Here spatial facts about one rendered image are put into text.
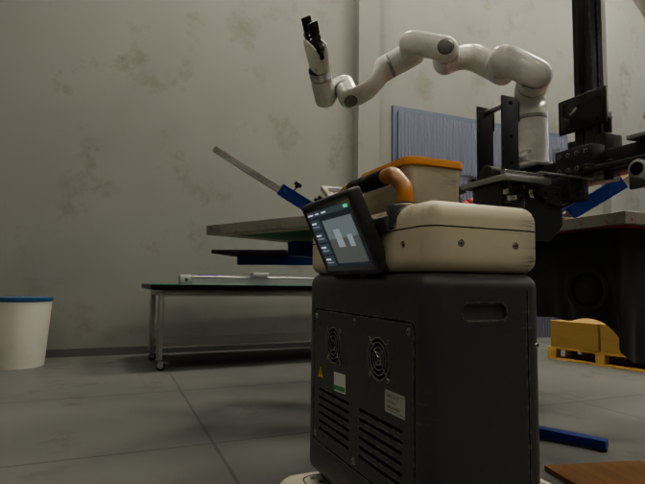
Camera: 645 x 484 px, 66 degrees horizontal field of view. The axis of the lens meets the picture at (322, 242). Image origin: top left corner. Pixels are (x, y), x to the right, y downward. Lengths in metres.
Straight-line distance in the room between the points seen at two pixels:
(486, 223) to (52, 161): 5.07
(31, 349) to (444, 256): 4.42
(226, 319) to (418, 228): 4.87
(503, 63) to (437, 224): 0.93
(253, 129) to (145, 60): 1.35
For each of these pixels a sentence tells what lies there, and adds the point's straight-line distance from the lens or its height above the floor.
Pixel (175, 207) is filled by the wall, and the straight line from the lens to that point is 5.59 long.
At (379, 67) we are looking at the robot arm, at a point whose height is 1.49.
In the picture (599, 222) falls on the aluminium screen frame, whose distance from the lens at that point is 1.78.
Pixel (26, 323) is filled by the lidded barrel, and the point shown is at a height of 0.38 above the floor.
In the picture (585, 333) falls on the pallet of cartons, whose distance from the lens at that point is 5.57.
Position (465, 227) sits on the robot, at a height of 0.87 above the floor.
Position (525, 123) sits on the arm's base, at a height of 1.27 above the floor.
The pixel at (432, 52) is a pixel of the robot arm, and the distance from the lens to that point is 1.73.
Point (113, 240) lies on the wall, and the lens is 5.52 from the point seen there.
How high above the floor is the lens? 0.77
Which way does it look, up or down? 5 degrees up
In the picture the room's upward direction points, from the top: 1 degrees clockwise
